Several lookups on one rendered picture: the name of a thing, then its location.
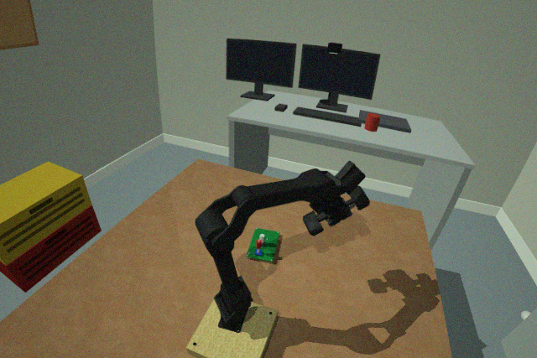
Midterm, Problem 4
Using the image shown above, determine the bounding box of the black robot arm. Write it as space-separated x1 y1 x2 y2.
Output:
196 161 366 333

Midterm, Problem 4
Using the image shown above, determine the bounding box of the green circuit board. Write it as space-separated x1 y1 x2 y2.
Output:
246 227 279 264

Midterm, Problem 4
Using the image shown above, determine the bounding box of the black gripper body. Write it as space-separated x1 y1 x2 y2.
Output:
302 186 370 236

